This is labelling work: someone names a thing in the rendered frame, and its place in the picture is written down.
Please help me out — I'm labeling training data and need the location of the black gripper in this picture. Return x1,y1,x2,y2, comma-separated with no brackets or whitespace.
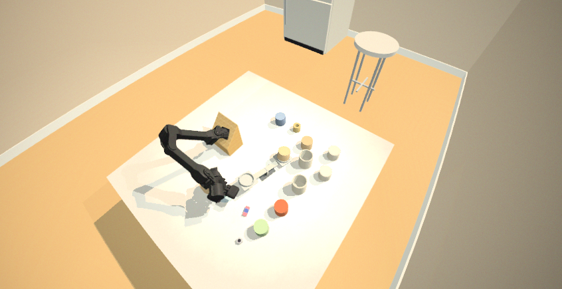
221,178,240,199

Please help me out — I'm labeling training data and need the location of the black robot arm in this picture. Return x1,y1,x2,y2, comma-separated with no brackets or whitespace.
158,124,229,203

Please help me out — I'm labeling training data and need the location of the light green cylinder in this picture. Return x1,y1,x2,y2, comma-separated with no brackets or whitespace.
254,219,269,237

